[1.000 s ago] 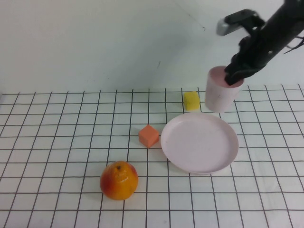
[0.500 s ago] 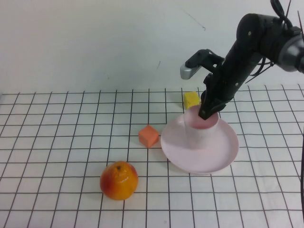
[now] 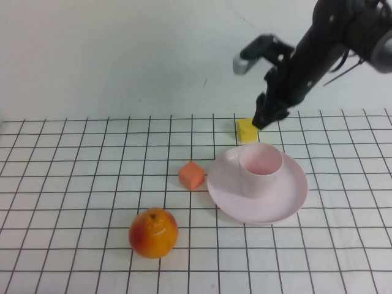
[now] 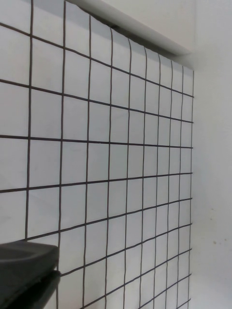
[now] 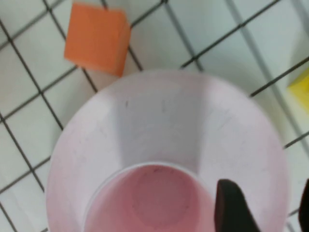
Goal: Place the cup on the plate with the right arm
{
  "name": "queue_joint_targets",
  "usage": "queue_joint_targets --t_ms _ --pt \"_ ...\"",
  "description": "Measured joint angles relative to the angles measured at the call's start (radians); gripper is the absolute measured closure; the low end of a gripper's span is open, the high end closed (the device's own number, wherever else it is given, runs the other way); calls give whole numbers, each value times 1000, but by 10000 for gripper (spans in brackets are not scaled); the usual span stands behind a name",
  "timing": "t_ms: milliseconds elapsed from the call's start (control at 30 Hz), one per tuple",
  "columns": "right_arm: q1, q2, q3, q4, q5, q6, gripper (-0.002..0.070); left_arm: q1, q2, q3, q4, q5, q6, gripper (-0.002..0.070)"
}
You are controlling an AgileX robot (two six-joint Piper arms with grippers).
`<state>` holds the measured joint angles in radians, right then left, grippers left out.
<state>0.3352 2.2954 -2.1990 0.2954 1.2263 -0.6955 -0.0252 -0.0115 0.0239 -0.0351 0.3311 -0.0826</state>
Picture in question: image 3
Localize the pink plastic cup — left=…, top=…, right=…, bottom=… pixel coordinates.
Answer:
left=238, top=143, right=284, bottom=199

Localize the yellow foam cube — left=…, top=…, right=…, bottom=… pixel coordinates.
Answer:
left=236, top=117, right=259, bottom=144

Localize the white black grid tablecloth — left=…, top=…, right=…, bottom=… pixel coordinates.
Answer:
left=0, top=108, right=392, bottom=294

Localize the orange red toy fruit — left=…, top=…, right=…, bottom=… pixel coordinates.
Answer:
left=128, top=207, right=179, bottom=260

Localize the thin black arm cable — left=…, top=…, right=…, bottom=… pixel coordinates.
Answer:
left=323, top=51, right=366, bottom=87

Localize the orange foam cube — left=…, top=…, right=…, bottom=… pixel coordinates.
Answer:
left=178, top=160, right=206, bottom=192

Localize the pink round plate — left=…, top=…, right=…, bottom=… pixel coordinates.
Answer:
left=206, top=145, right=308, bottom=227

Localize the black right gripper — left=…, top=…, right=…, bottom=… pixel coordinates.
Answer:
left=252, top=26, right=349, bottom=129

